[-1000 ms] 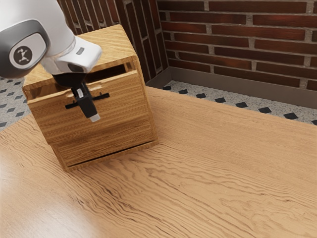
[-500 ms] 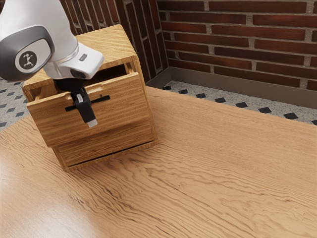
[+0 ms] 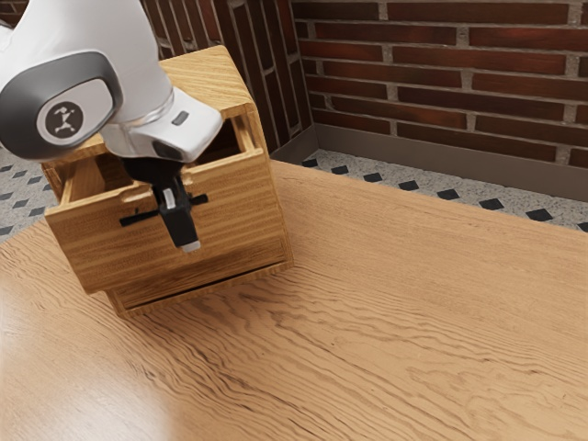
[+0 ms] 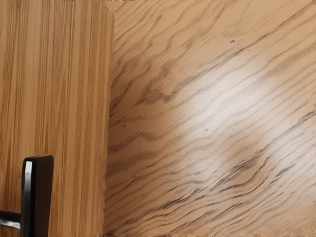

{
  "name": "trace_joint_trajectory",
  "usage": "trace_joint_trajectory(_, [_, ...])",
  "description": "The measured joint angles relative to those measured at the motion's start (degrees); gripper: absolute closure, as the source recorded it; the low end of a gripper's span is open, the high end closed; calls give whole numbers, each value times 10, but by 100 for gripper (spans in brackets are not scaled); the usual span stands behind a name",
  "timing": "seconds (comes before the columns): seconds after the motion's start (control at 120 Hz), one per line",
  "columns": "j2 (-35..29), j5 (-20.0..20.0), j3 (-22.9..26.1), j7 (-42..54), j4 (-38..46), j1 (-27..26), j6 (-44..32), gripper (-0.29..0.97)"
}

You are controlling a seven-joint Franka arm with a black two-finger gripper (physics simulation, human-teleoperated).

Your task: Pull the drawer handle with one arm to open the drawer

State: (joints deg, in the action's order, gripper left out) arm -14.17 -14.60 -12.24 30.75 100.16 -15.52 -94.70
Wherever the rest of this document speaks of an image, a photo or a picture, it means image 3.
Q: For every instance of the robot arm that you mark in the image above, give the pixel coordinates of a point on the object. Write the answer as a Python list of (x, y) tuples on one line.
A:
[(82, 55)]

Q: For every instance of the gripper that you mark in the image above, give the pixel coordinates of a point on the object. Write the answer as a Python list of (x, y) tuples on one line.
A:
[(149, 171)]

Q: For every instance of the wooden cabinet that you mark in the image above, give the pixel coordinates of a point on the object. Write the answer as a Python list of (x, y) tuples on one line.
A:
[(206, 78)]

